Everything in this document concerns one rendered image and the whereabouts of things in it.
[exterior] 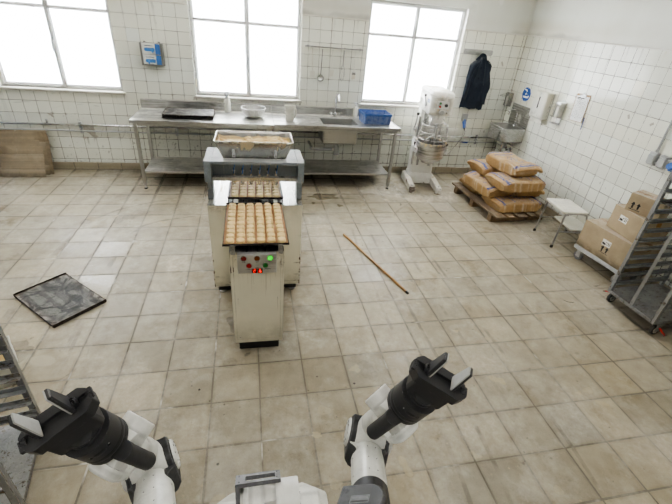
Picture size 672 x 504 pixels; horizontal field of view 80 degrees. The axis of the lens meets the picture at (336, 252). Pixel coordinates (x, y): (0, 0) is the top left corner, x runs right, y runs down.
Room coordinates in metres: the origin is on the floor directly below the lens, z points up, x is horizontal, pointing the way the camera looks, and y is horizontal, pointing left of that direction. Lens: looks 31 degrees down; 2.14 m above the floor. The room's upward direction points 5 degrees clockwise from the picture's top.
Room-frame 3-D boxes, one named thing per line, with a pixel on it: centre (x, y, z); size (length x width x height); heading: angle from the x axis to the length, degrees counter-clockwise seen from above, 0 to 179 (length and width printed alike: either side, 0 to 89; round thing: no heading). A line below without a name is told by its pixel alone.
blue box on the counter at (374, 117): (5.78, -0.37, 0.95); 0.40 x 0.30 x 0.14; 107
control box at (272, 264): (2.08, 0.49, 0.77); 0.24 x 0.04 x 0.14; 103
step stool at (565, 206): (4.39, -2.70, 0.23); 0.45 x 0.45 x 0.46; 6
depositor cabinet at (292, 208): (3.39, 0.79, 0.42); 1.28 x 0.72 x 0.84; 13
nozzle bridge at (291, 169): (2.93, 0.68, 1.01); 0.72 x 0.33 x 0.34; 103
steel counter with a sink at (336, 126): (5.44, 1.01, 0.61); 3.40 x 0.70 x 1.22; 104
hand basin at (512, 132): (6.19, -2.42, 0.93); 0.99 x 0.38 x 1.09; 14
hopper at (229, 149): (2.93, 0.68, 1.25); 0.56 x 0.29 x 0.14; 103
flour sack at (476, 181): (5.26, -1.98, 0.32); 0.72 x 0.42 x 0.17; 18
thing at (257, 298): (2.43, 0.57, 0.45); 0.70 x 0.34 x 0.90; 13
